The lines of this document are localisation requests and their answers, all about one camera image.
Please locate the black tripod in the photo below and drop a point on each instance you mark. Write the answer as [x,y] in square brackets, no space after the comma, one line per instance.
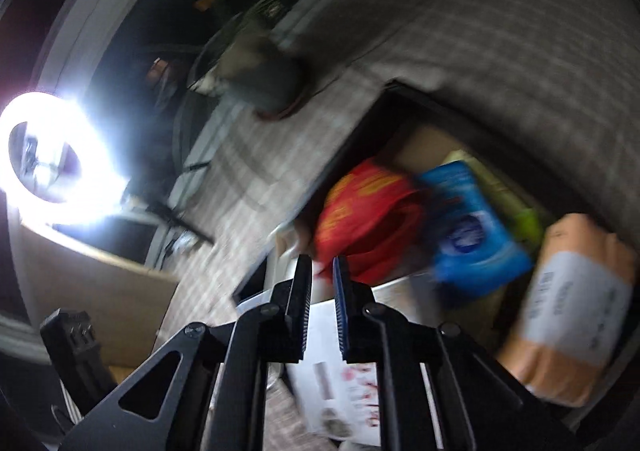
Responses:
[172,218]

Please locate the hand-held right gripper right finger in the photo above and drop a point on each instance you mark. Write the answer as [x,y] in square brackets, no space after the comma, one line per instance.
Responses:
[341,311]

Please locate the red bag with yellow print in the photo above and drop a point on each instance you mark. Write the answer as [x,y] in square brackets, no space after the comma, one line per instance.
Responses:
[367,221]

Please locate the orange parcel with white label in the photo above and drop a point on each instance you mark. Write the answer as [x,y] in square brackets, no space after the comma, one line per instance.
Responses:
[570,311]

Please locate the blue wet wipes pack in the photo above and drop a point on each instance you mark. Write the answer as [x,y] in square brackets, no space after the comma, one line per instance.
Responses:
[470,231]

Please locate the large cardboard box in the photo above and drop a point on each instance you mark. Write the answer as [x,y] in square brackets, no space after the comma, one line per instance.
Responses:
[100,296]

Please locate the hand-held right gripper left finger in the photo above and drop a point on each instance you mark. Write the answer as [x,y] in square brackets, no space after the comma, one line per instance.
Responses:
[300,311]

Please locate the black storage box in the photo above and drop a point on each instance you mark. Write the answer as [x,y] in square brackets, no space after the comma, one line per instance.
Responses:
[360,131]

